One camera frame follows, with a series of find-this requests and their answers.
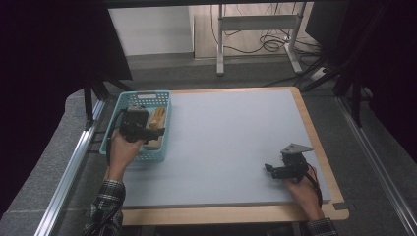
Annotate white cabinet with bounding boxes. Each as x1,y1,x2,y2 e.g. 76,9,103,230
107,6,195,57

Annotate teal plastic basket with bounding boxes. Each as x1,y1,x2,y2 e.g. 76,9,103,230
98,90,172,164

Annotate cream glove with white label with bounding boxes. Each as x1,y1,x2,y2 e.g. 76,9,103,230
146,106,168,150

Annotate person's left hand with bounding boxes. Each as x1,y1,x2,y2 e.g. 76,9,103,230
106,130,147,181

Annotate person's right hand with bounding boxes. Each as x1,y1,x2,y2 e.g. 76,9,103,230
283,165,325,222

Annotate white power strip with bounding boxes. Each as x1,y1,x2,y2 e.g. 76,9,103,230
309,67,328,82

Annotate black stand legs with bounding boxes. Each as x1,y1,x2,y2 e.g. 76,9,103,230
301,58,366,129
83,77,134,130

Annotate aluminium rail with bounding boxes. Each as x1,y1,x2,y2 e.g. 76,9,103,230
33,99,107,236
335,96,417,235

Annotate black curtain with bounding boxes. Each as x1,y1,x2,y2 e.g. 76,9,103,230
328,0,417,165
0,0,134,217

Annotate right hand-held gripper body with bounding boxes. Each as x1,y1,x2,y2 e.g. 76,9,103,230
280,143,314,182

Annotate grey foam mat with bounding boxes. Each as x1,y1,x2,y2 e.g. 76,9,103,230
121,88,332,209

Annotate grey table bracket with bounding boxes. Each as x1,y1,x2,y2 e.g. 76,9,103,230
332,201,357,211

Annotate white metal desk frame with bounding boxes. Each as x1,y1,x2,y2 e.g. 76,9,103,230
215,3,304,77

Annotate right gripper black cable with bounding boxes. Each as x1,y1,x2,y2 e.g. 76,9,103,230
303,162,324,209

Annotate black floor cables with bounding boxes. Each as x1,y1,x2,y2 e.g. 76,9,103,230
209,3,324,57

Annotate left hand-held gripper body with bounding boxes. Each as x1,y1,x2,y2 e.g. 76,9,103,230
118,105,151,144

